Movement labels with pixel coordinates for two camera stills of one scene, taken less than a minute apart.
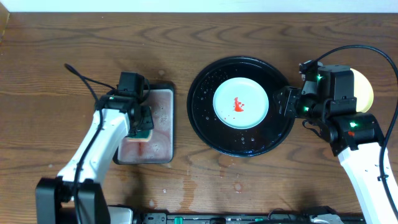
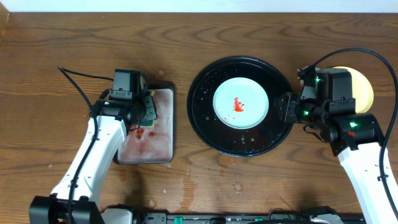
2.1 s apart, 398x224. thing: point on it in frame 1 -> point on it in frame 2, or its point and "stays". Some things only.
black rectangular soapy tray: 160,150 stays
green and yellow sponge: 142,135 -> 150,112
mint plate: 240,103 stays
